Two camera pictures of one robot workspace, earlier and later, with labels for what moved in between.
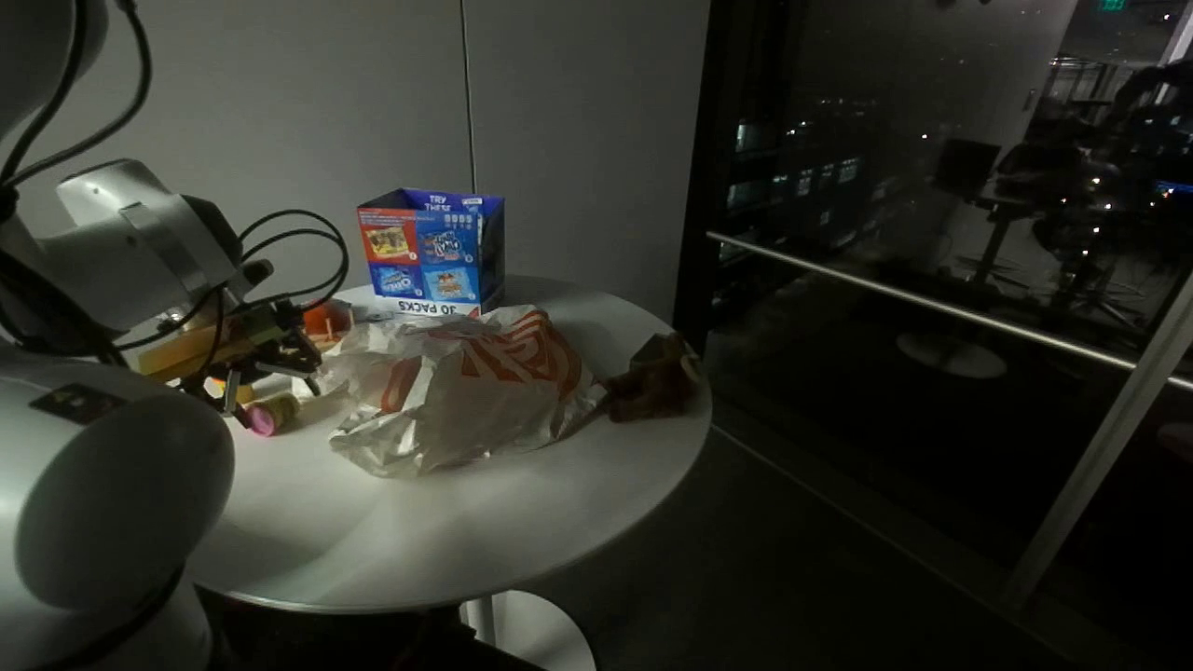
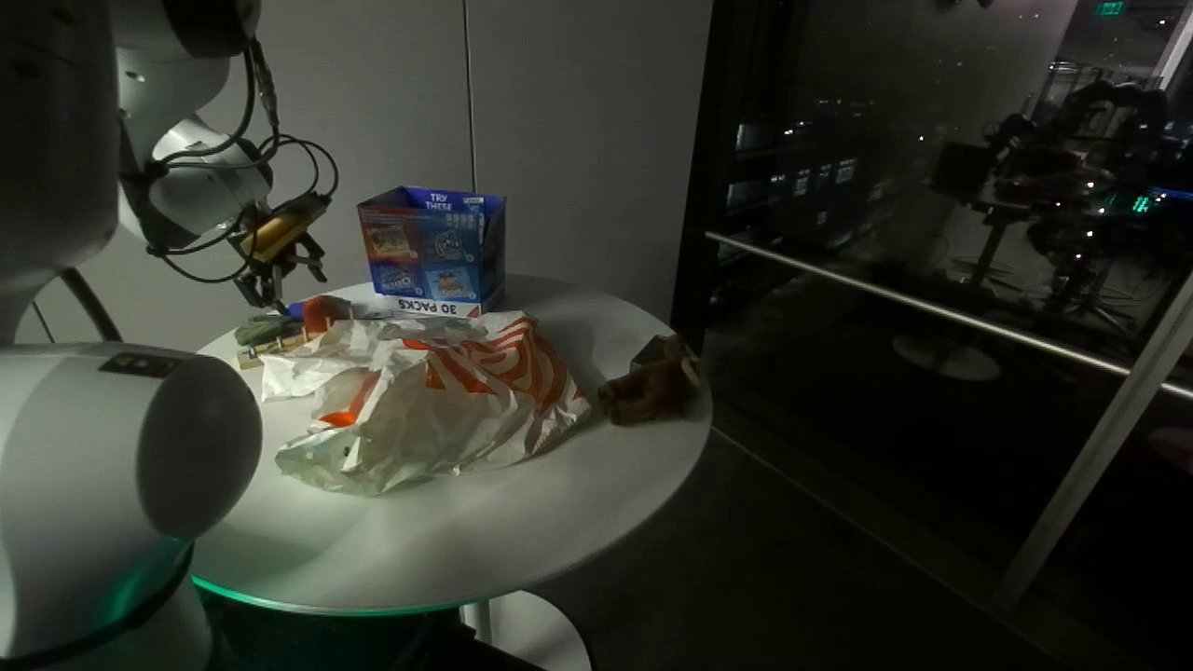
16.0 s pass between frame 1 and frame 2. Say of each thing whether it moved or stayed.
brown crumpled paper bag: stayed
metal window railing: stayed
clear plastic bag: moved
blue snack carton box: stayed
